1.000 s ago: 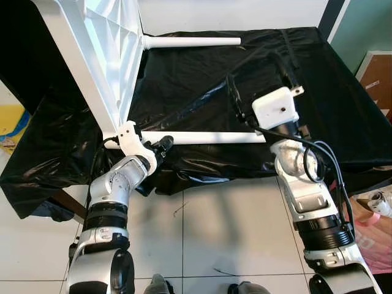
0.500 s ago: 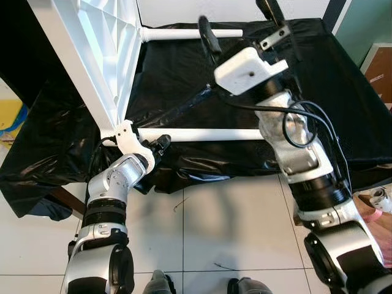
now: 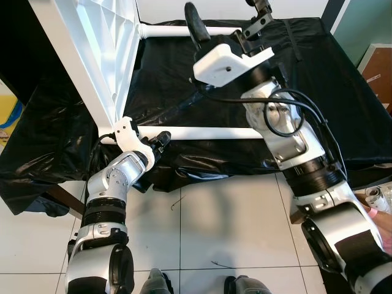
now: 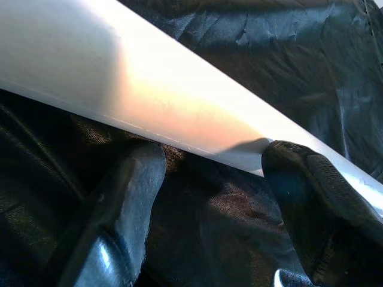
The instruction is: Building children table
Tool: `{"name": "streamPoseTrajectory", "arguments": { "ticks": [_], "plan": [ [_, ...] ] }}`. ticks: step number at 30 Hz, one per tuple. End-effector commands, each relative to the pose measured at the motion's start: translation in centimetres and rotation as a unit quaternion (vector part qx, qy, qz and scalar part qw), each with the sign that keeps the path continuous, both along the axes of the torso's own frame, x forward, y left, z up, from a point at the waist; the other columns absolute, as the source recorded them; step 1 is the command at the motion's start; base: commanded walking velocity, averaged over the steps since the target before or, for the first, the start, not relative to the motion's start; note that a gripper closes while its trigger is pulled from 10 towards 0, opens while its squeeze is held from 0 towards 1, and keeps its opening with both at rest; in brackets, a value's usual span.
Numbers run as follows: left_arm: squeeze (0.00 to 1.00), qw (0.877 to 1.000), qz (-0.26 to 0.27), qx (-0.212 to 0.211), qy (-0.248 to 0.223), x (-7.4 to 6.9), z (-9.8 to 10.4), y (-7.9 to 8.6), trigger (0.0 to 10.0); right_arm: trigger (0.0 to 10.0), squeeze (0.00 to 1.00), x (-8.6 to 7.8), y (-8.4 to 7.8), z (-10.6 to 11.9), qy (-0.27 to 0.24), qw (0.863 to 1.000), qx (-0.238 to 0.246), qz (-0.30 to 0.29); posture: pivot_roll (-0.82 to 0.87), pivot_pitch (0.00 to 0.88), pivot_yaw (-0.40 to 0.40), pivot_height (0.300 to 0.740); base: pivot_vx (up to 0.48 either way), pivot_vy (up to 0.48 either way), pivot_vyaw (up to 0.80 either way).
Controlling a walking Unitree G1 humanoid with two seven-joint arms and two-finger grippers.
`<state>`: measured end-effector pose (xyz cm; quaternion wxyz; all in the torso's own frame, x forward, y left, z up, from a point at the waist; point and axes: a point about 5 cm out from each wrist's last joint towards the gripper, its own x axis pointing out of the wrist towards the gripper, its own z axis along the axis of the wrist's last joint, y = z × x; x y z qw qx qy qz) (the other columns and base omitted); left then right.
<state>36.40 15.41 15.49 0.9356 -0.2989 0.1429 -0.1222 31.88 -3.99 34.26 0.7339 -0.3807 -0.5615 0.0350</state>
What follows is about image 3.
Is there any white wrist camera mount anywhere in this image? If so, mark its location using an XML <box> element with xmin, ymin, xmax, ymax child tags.
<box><xmin>113</xmin><ymin>116</ymin><xmax>157</xmax><ymax>170</ymax></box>
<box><xmin>193</xmin><ymin>44</ymin><xmax>275</xmax><ymax>88</ymax></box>

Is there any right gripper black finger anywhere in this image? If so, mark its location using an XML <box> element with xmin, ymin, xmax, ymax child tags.
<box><xmin>242</xmin><ymin>0</ymin><xmax>274</xmax><ymax>42</ymax></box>
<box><xmin>185</xmin><ymin>2</ymin><xmax>213</xmax><ymax>51</ymax></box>

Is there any robot right leg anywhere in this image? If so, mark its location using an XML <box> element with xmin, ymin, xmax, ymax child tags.
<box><xmin>224</xmin><ymin>274</ymin><xmax>265</xmax><ymax>294</ymax></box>

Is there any brown wooden cabinet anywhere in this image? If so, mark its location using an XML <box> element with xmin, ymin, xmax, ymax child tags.
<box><xmin>358</xmin><ymin>43</ymin><xmax>392</xmax><ymax>115</ymax></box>

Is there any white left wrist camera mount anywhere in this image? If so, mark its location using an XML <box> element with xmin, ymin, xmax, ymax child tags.
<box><xmin>113</xmin><ymin>116</ymin><xmax>157</xmax><ymax>170</ymax></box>

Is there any white plastic bottle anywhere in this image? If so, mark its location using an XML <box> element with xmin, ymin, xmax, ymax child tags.
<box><xmin>366</xmin><ymin>187</ymin><xmax>392</xmax><ymax>213</ymax></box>

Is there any dark brown wooden plank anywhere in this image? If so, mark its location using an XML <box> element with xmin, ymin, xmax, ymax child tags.
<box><xmin>289</xmin><ymin>205</ymin><xmax>308</xmax><ymax>225</ymax></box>

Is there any white plastic table top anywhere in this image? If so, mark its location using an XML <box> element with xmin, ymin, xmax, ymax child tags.
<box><xmin>28</xmin><ymin>0</ymin><xmax>143</xmax><ymax>146</ymax></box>

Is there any white plastic table leg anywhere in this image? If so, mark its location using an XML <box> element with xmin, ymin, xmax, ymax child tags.
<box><xmin>140</xmin><ymin>23</ymin><xmax>246</xmax><ymax>38</ymax></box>
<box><xmin>101</xmin><ymin>126</ymin><xmax>265</xmax><ymax>141</ymax></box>

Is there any dark grey door frame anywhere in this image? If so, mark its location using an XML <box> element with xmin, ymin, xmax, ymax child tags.
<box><xmin>322</xmin><ymin>0</ymin><xmax>345</xmax><ymax>32</ymax></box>

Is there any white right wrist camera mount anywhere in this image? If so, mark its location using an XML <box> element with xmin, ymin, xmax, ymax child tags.
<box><xmin>193</xmin><ymin>44</ymin><xmax>275</xmax><ymax>88</ymax></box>

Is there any robot leg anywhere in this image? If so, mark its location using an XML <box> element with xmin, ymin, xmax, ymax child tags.
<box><xmin>140</xmin><ymin>268</ymin><xmax>173</xmax><ymax>294</ymax></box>
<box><xmin>224</xmin><ymin>274</ymin><xmax>265</xmax><ymax>294</ymax></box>

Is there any robot left leg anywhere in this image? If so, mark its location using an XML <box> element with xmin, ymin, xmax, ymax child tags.
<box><xmin>140</xmin><ymin>268</ymin><xmax>173</xmax><ymax>294</ymax></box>

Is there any black plastic sheet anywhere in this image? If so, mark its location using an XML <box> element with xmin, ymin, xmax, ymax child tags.
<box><xmin>0</xmin><ymin>17</ymin><xmax>392</xmax><ymax>215</ymax></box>

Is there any yellow box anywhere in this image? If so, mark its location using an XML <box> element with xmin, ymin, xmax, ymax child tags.
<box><xmin>0</xmin><ymin>95</ymin><xmax>24</xmax><ymax>145</ymax></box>

